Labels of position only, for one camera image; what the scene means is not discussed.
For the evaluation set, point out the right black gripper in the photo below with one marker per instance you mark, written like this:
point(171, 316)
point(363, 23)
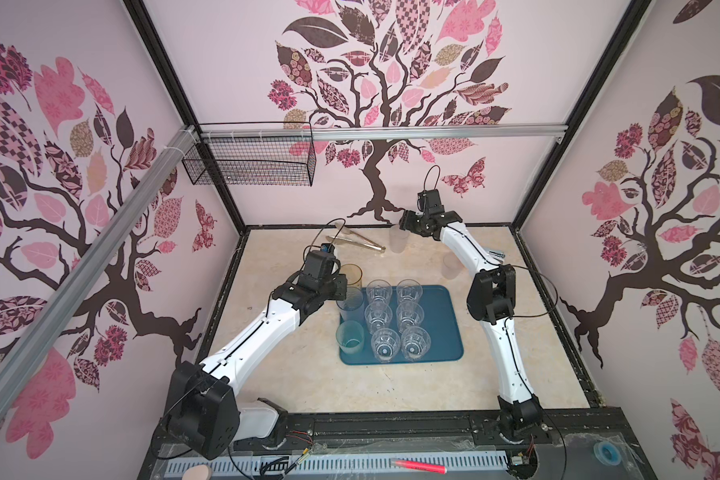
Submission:
point(411, 220)

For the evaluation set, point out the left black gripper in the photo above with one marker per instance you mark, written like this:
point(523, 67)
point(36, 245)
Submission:
point(341, 283)

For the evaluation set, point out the amber yellow tall glass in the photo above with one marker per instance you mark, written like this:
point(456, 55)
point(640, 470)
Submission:
point(353, 274)

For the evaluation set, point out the clear glass back tall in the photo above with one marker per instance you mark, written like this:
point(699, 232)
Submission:
point(398, 239)

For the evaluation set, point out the grey blue plastic cup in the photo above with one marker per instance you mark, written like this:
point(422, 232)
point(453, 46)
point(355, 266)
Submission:
point(351, 308)

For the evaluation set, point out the green plastic cup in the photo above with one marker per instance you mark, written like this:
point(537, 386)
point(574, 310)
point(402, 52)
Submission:
point(350, 336)

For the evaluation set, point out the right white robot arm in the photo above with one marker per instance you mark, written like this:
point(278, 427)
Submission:
point(491, 301)

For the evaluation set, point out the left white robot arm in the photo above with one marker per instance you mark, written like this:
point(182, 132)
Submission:
point(202, 410)

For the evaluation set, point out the teal rectangular tray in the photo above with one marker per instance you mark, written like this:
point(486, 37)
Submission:
point(441, 324)

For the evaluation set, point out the metal serving tongs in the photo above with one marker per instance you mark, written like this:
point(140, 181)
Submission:
point(346, 235)

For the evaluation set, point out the white stapler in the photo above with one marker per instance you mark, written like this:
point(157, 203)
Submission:
point(498, 255)

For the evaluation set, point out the pink marker pen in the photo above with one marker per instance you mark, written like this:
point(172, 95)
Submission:
point(419, 466)

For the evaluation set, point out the blue tape roll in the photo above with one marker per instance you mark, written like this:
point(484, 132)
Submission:
point(607, 453)

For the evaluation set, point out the black wire mesh basket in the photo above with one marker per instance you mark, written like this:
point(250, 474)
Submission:
point(260, 153)

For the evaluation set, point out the white slotted cable duct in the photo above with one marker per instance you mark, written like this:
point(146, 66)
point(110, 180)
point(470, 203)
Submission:
point(333, 464)

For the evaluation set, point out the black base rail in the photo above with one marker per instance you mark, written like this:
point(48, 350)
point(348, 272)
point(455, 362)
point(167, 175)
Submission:
point(475, 425)

